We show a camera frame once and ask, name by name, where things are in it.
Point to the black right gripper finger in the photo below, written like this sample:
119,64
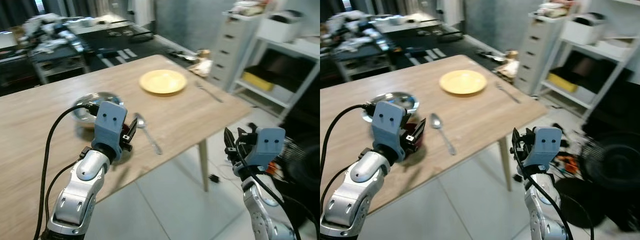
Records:
230,147
241,134
515,146
525,133

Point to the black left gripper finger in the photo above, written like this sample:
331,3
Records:
422,130
133,127

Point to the pale shiny round bowl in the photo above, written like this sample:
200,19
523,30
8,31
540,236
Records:
407,100
85,112

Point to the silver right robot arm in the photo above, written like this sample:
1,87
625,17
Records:
542,210
262,210

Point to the silver metal spoon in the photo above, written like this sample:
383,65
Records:
437,121
141,121

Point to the small black floor object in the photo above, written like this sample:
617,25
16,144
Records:
214,178

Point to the orange black tool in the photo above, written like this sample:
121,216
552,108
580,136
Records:
273,167
567,162

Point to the light wooden table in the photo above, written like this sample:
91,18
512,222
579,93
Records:
45,110
480,125

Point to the silver metal fork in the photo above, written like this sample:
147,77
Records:
508,93
210,93

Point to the yellow round plate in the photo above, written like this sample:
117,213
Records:
163,82
463,82

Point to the yellow flat box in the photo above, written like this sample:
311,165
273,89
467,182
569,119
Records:
257,81
562,82

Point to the black bag in shelf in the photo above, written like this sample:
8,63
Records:
595,72
282,70

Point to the white drawer cabinet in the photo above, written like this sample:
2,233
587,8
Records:
232,45
537,50

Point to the dark cluttered low table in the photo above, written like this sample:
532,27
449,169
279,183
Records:
370,50
55,52

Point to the white shelf unit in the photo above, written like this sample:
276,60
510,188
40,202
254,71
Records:
295,52
592,52

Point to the white storage box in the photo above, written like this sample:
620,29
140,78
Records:
582,32
280,30

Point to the stacked colourful packages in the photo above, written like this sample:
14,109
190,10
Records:
557,9
250,8

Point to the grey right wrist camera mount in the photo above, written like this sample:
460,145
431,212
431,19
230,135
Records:
267,145
547,145

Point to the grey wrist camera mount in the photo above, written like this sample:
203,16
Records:
547,145
389,125
267,145
109,125

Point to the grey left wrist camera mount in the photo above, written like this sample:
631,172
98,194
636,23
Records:
109,125
389,125

